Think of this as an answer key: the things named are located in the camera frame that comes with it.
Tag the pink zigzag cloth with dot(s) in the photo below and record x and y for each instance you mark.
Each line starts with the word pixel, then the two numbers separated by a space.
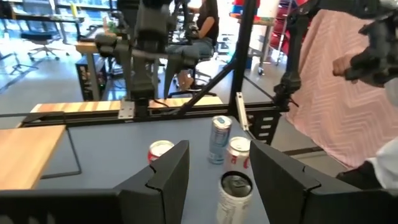
pixel 342 118

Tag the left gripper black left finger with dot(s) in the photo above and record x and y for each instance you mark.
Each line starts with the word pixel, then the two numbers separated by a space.
pixel 161 199

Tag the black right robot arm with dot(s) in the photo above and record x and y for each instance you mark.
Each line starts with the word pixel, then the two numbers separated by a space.
pixel 146 37

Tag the blue-grey table mat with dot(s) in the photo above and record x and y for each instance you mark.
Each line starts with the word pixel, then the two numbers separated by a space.
pixel 124 149

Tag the red Fanta can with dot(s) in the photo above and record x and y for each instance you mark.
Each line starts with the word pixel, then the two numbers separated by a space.
pixel 157 149

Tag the silver Diet Coke can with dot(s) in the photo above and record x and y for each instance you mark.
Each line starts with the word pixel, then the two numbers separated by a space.
pixel 237 155

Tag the person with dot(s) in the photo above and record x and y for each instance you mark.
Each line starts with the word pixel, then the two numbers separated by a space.
pixel 206 25

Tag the grey metal mounting plate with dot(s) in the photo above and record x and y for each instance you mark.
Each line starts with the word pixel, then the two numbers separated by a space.
pixel 126 109

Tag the white Celsius can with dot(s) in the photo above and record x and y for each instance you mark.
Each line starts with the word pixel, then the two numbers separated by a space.
pixel 233 205

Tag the red tool cabinet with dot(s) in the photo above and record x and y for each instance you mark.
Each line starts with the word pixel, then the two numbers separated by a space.
pixel 280 34

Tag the black office chair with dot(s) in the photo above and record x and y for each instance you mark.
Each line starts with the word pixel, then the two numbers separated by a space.
pixel 194 82
pixel 42 39

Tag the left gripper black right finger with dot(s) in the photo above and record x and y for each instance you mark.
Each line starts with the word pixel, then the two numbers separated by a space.
pixel 280 193

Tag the wooden shelf with black frame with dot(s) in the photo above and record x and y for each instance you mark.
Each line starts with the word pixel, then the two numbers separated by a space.
pixel 28 155

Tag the blue silver Red Bull can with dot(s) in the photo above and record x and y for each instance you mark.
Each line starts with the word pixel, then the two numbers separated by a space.
pixel 219 143

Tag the person's hand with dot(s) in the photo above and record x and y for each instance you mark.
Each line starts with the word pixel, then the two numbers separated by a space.
pixel 340 66

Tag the wooden desk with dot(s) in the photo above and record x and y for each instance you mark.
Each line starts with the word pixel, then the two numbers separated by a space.
pixel 85 46

